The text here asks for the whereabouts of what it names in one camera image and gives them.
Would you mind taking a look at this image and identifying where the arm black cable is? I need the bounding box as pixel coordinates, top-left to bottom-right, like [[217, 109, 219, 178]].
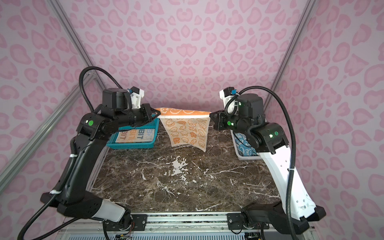
[[17, 66, 124, 240], [224, 85, 298, 240]]

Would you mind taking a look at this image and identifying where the corner aluminium post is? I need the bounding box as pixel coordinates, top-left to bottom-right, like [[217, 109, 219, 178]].
[[49, 0, 106, 89], [264, 1, 318, 92]]

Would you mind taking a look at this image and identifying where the rabbit striped towel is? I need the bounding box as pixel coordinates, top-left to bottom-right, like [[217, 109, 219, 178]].
[[115, 129, 155, 144]]

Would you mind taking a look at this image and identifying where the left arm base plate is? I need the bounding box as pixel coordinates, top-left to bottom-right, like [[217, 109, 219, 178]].
[[103, 214, 148, 232]]

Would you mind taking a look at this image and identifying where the left corner aluminium post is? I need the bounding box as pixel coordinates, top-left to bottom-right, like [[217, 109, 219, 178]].
[[49, 0, 106, 89]]

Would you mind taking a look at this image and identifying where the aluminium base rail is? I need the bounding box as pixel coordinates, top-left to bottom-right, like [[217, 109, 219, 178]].
[[55, 210, 319, 240]]

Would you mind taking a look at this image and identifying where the blue patterned towel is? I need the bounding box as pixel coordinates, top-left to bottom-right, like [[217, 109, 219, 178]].
[[234, 133, 259, 157]]

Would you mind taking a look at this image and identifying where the right corner aluminium post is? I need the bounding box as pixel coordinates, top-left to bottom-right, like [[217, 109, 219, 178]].
[[264, 1, 318, 92]]

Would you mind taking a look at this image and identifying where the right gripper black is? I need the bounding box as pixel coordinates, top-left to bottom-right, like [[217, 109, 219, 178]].
[[208, 108, 252, 135]]

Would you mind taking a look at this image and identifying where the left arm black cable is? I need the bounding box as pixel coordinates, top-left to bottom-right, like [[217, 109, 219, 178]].
[[17, 66, 124, 240]]

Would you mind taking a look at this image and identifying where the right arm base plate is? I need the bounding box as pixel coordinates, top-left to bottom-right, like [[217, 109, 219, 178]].
[[227, 213, 250, 231]]

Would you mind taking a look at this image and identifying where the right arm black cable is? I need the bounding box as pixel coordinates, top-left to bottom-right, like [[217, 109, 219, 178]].
[[224, 85, 298, 240]]

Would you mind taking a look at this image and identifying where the teal plastic basket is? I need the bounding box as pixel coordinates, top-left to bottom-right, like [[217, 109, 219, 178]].
[[107, 119, 159, 150]]

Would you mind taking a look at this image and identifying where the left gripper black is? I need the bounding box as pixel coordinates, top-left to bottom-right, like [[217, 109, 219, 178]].
[[116, 103, 161, 129]]

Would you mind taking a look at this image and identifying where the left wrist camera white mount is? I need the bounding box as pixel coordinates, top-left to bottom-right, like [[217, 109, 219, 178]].
[[128, 87, 145, 109]]

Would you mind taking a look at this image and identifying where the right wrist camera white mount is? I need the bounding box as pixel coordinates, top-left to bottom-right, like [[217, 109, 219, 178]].
[[219, 87, 238, 113]]

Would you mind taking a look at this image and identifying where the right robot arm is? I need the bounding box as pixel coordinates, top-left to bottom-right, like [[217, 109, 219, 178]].
[[210, 87, 326, 239]]

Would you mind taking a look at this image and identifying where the white plastic basket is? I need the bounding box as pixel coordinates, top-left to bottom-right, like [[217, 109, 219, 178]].
[[231, 131, 262, 161]]

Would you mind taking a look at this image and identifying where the orange patterned towel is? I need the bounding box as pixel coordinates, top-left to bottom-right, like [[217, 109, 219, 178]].
[[158, 108, 211, 152]]

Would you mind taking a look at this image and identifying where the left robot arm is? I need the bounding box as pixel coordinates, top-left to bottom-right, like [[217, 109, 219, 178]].
[[40, 88, 161, 229]]

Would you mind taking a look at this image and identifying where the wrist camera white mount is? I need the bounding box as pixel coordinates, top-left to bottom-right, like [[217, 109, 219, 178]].
[[128, 87, 145, 109], [219, 87, 238, 113]]

